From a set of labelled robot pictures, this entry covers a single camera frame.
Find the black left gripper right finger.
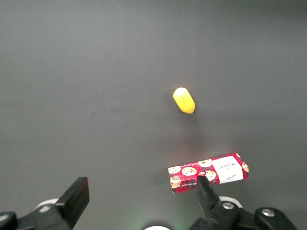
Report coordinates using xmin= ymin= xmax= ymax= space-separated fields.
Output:
xmin=189 ymin=176 xmax=298 ymax=230

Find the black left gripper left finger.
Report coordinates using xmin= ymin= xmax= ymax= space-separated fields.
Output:
xmin=0 ymin=177 xmax=90 ymax=230

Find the red tartan cookie box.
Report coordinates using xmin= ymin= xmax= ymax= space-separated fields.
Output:
xmin=167 ymin=153 xmax=250 ymax=194

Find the yellow lemon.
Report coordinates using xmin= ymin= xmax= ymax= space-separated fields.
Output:
xmin=172 ymin=87 xmax=196 ymax=115

